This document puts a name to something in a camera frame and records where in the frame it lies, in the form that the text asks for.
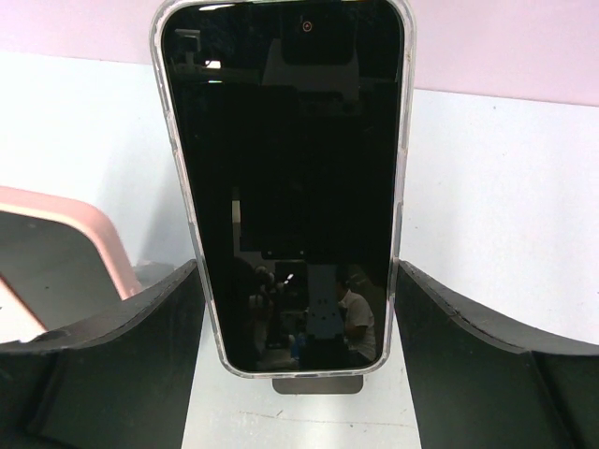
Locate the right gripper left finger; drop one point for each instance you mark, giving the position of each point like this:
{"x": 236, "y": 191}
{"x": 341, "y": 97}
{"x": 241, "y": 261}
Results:
{"x": 119, "y": 379}

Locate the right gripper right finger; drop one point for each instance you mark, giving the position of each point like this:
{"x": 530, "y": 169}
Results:
{"x": 480, "y": 379}

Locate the black rectangular phone stand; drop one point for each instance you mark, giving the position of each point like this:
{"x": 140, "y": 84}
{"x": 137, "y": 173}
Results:
{"x": 343, "y": 385}

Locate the black phone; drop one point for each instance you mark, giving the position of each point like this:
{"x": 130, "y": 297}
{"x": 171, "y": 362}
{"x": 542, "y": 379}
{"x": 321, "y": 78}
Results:
{"x": 289, "y": 127}

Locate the pink-cased phone on stand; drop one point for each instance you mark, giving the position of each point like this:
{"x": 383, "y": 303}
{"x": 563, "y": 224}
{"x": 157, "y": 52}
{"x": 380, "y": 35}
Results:
{"x": 62, "y": 261}

